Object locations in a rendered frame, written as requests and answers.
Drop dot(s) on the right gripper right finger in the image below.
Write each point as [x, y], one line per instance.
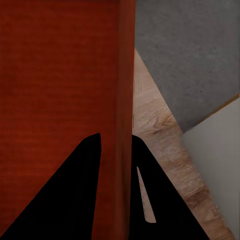
[174, 219]

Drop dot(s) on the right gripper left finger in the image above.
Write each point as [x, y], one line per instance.
[64, 208]

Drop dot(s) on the storage box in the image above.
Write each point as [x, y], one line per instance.
[66, 73]

